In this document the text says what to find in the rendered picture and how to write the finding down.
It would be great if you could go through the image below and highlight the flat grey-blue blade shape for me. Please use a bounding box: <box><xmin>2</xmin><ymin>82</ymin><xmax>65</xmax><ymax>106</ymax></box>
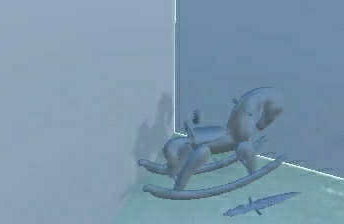
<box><xmin>222</xmin><ymin>191</ymin><xmax>302</xmax><ymax>218</ymax></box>

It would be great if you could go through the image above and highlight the grey-blue rocking horse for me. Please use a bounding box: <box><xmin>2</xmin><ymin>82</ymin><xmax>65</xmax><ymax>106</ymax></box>
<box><xmin>137</xmin><ymin>86</ymin><xmax>288</xmax><ymax>201</ymax></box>

